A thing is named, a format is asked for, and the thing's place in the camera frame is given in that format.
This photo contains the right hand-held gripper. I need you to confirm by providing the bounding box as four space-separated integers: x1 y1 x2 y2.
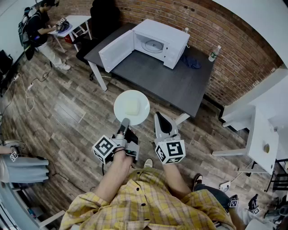
153 111 186 165

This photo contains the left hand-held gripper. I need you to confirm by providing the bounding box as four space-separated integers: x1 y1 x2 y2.
92 118 140 165

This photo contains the white round dish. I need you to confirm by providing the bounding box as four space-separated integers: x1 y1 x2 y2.
113 89 151 126

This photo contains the white microwave appliance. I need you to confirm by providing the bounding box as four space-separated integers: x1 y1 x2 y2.
98 18 191 73

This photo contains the person's right forearm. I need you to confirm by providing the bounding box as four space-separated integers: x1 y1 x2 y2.
162 162 192 199

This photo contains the person's left forearm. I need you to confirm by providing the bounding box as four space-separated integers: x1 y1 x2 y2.
93 150 135 203

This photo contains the pale food block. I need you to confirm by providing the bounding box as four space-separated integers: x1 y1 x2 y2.
123 100 140 116

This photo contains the dark grey table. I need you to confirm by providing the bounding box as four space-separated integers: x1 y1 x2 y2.
83 22 216 127

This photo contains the person's dark shoe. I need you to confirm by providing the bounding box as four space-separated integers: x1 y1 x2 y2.
192 173 203 192

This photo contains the blue crumpled cloth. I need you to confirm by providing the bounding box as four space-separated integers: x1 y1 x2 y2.
179 53 202 70

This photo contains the yellow plaid shirt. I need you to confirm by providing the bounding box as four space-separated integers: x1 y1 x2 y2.
59 167 237 230

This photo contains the clear bottle with dark label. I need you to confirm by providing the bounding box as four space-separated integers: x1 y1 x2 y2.
207 45 222 62

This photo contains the person's dark trouser leg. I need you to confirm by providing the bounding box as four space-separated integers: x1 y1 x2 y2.
193 183 232 213

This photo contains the white power adapter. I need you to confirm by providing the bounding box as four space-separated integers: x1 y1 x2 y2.
219 180 231 193

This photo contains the white desk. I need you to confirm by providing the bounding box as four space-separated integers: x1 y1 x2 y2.
211 67 288 176

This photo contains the black office chair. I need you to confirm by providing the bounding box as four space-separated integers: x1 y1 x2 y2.
76 0 122 81

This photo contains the small white table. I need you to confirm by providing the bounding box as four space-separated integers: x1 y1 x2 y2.
48 15 93 53

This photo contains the black metal stand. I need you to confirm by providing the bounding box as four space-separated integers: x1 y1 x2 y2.
265 158 288 193

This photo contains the white power strip with cable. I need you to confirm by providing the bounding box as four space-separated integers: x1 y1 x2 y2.
12 71 53 113

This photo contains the white furniture frame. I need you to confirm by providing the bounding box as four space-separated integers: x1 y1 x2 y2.
0 181 66 230

